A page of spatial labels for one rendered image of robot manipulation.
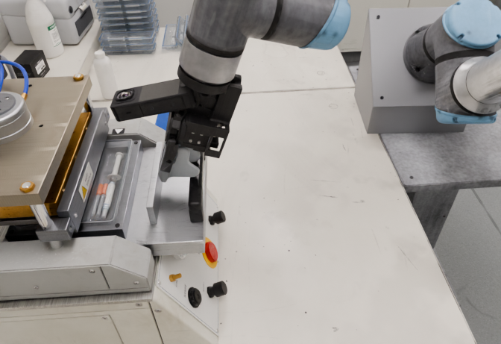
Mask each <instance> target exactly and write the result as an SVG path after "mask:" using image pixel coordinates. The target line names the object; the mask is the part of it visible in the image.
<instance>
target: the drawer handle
mask: <svg viewBox="0 0 501 344"><path fill-rule="evenodd" d="M200 155H201V156H200V158H199V160H198V161H196V162H191V163H192V164H194V165H195V166H197V167H198V168H199V169H200V172H199V174H198V175H197V176H195V177H190V180H189V202H188V206H189V217H190V221H191V222H203V221H204V212H203V191H204V161H205V160H206V156H205V155H204V152H200Z"/></svg>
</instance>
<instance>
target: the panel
mask: <svg viewBox="0 0 501 344"><path fill-rule="evenodd" d="M216 212H218V205H217V204H216V203H215V201H214V200H213V199H212V198H211V196H210V195H209V194H208V193H207V206H206V237H205V243H207V242H209V241H210V242H212V243H214V245H215V247H216V248H217V251H218V224H216V223H215V224H214V225H211V224H210V223H209V220H208V218H209V216H213V214H214V213H216ZM216 282H218V259H217V261H216V262H213V263H211V262H210V261H209V260H208V258H207V256H206V253H196V254H187V255H186V257H185V258H183V259H181V260H177V259H176V258H174V256H173V255H160V256H159V260H158V266H157V277H156V284H155V286H156V287H157V288H158V289H159V290H161V291H162V292H163V293H165V294H166V295H167V296H168V297H169V298H170V299H172V300H173V301H174V302H176V303H177V304H178V305H179V306H181V307H182V308H183V309H184V310H185V311H186V312H188V313H189V314H190V315H191V316H193V317H194V318H195V319H197V320H198V321H199V322H200V323H201V324H202V325H204V326H205V327H206V328H208V329H209V330H210V331H212V332H213V333H214V334H215V335H216V336H217V337H219V309H218V297H216V296H215V295H214V297H213V298H210V297H209V296H208V294H207V287H212V286H213V284H214V283H216ZM193 288H197V289H198V290H199V291H200V293H201V298H202V300H201V304H200V305H198V306H195V305H194V304H193V303H192V300H191V297H190V291H191V289H193Z"/></svg>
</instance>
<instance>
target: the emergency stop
mask: <svg viewBox="0 0 501 344"><path fill-rule="evenodd" d="M205 253H206V256H207V258H208V260H209V261H210V262H211V263H213V262H216V261H217V259H218V251H217V248H216V247H215V245H214V243H212V242H210V241H209V242H207V243H205Z"/></svg>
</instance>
